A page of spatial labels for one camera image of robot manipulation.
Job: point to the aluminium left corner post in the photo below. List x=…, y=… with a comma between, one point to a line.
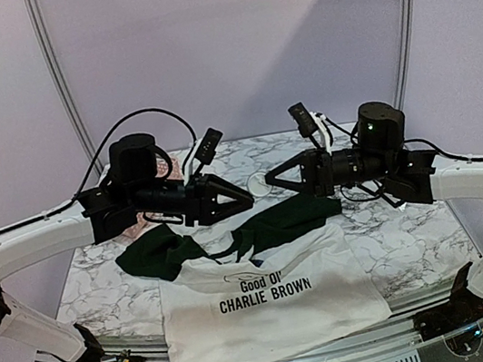
x=50, y=57

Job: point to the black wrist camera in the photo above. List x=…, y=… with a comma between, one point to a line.
x=133, y=159
x=380, y=127

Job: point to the aluminium right corner post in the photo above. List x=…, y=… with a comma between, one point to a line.
x=405, y=35

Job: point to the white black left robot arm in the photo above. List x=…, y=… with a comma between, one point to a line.
x=34, y=253

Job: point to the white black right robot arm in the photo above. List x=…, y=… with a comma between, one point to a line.
x=459, y=182

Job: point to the aluminium corner post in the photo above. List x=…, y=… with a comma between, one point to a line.
x=50, y=57
x=405, y=35

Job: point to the white and green t-shirt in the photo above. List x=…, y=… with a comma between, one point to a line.
x=218, y=307

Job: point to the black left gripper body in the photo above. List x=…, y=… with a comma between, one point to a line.
x=145, y=197

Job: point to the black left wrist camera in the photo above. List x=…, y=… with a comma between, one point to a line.
x=133, y=159

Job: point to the round landscape picture badge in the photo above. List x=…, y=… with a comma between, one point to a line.
x=257, y=186

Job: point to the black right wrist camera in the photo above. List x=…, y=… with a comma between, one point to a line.
x=380, y=127

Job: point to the round blue picture badge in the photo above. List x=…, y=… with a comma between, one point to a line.
x=256, y=262

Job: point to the pink plastic perforated basket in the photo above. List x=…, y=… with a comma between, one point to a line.
x=161, y=199

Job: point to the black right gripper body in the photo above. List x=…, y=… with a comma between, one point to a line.
x=318, y=173

